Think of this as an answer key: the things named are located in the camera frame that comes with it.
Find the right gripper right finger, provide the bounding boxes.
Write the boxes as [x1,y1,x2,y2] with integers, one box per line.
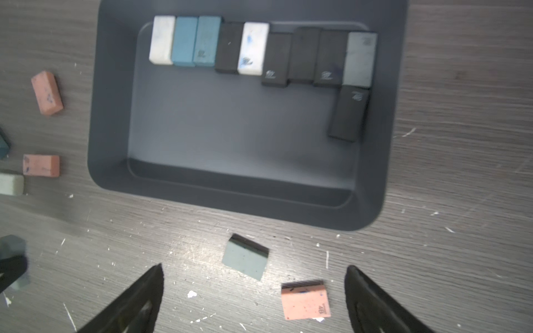
[344,265,433,333]

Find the grey eraser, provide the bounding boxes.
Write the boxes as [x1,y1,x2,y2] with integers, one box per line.
[222,234,269,281]
[1,234,30,292]

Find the blue eraser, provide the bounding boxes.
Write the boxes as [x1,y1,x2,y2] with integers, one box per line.
[171,17,198,67]
[342,31,378,89]

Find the pink eraser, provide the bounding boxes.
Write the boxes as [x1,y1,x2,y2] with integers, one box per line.
[31,71,64,116]
[280,280,332,321]
[22,154,61,178]

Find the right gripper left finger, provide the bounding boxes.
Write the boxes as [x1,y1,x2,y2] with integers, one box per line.
[78,264,165,333]

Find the dark grey storage box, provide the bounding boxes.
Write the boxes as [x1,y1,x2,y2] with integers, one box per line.
[87,1,409,231]

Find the teal eraser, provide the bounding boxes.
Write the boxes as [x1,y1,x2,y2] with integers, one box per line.
[193,16,222,67]

